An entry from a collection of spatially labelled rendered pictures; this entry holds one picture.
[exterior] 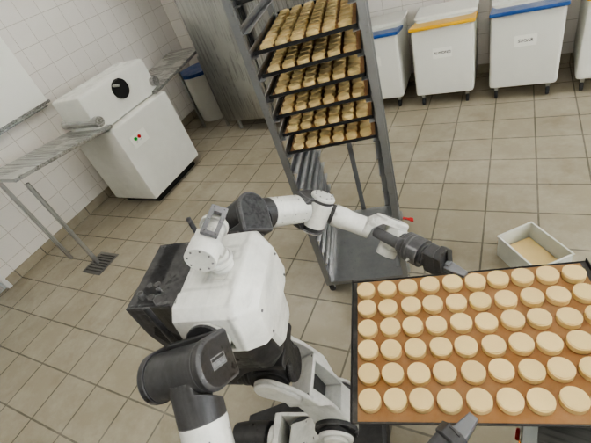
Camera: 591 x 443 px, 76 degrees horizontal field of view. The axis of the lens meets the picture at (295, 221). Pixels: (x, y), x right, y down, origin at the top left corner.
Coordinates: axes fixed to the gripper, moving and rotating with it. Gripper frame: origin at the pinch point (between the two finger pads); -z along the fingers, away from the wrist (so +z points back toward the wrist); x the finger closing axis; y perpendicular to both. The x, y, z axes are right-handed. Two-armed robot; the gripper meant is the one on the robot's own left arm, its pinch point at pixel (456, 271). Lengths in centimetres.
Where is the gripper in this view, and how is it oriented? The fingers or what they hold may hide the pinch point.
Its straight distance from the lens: 115.8
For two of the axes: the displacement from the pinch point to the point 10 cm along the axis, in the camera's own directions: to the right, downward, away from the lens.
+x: -2.9, -7.3, -6.2
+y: 7.6, -5.7, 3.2
